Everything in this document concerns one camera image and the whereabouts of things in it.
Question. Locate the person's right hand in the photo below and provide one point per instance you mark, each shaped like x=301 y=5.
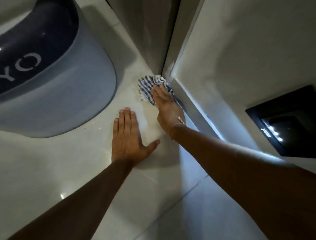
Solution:
x=169 y=111

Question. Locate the person's left hand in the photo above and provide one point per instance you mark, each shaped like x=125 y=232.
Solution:
x=127 y=147

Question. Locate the person's left little finger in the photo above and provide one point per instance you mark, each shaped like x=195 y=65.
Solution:
x=115 y=128

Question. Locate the person's left middle finger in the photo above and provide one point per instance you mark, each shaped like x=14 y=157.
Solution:
x=127 y=120

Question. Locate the person's left thumb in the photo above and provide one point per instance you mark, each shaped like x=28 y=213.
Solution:
x=151 y=146

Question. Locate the person's right fingers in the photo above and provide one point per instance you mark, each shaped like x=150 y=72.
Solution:
x=161 y=95

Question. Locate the blue white striped cloth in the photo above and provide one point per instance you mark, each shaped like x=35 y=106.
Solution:
x=146 y=89

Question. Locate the person's left forearm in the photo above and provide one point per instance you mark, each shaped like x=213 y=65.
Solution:
x=74 y=205

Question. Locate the person's right forearm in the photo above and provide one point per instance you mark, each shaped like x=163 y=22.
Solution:
x=246 y=178

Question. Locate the white skirting board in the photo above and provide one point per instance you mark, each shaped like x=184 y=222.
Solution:
x=195 y=108

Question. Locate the grey door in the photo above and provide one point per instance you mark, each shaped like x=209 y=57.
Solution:
x=148 y=32

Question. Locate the black glossy wall panel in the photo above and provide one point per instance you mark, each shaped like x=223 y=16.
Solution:
x=288 y=123

